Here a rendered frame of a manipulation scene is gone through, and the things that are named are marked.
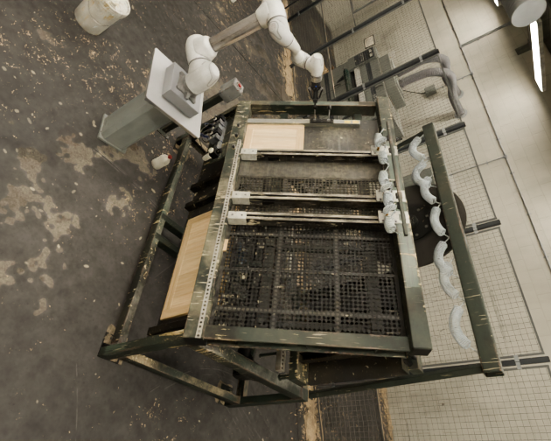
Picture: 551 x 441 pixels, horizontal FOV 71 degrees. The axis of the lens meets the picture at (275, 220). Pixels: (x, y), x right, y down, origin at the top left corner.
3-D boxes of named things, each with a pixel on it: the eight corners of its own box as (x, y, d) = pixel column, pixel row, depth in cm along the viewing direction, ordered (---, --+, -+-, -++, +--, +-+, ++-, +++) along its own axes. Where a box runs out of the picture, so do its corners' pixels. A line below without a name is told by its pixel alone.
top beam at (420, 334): (374, 106, 339) (376, 96, 332) (386, 106, 338) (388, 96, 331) (408, 354, 203) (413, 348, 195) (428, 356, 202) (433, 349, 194)
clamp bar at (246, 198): (234, 195, 279) (229, 171, 261) (401, 200, 270) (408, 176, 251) (232, 206, 273) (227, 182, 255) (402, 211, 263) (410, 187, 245)
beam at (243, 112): (239, 110, 354) (238, 100, 346) (252, 110, 353) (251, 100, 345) (185, 345, 218) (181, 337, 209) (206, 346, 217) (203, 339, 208)
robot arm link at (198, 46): (184, 65, 267) (177, 37, 271) (197, 74, 282) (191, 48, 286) (282, 12, 239) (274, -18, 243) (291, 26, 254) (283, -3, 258)
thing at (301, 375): (293, 286, 299) (400, 260, 259) (303, 295, 308) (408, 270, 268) (288, 380, 256) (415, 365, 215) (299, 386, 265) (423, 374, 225)
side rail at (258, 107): (252, 110, 353) (251, 100, 344) (373, 112, 344) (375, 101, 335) (251, 115, 349) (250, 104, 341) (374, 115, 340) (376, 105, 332)
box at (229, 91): (219, 86, 336) (235, 76, 327) (228, 96, 343) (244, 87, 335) (217, 94, 328) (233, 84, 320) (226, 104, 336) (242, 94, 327)
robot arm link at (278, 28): (296, 41, 251) (291, 23, 253) (282, 28, 235) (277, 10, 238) (280, 51, 257) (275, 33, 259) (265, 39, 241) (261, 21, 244)
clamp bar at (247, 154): (242, 153, 308) (239, 129, 289) (394, 157, 298) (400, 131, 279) (240, 162, 302) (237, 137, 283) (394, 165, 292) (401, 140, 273)
